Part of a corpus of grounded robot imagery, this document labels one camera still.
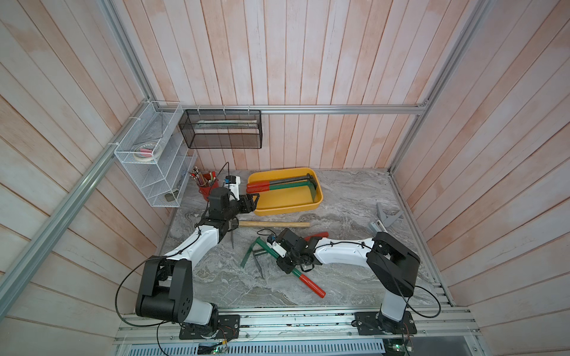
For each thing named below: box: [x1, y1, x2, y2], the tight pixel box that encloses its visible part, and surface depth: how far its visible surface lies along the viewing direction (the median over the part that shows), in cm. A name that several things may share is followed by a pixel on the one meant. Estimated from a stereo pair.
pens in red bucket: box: [189, 166, 219, 187], surface depth 97 cm
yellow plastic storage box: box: [247, 167, 324, 216], surface depth 112 cm
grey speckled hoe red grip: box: [246, 173, 317, 191], surface depth 112 cm
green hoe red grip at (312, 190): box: [246, 181, 317, 203], surface depth 110 cm
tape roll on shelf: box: [132, 142, 162, 163], surface depth 75 cm
